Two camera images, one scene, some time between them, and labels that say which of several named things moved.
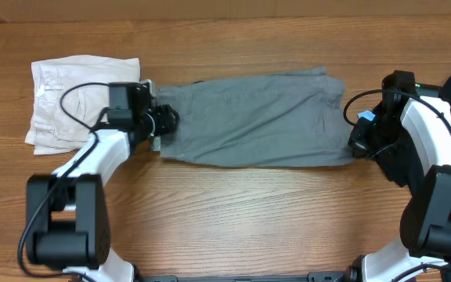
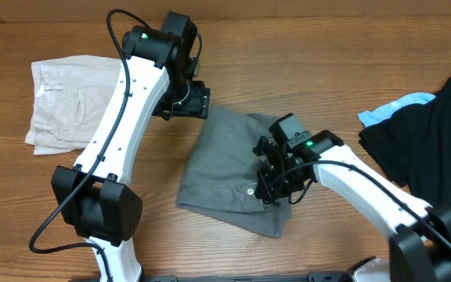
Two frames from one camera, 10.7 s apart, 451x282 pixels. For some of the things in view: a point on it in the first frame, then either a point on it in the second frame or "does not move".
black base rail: x=312 y=276 does not move
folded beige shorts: x=70 y=99 does not move
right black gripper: x=359 y=138 -> x=268 y=168
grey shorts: x=289 y=119 -> x=221 y=168
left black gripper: x=164 y=123 -> x=197 y=106
